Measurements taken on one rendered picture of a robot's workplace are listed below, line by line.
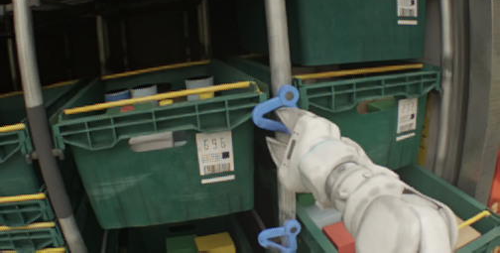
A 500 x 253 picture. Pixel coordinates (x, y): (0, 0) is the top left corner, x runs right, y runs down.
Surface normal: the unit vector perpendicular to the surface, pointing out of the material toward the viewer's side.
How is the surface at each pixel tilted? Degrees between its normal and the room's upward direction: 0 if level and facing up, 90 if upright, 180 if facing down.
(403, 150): 97
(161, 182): 92
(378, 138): 92
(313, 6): 96
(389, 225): 57
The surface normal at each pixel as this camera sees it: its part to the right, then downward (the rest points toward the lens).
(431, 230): 0.33, -0.61
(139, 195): 0.26, 0.27
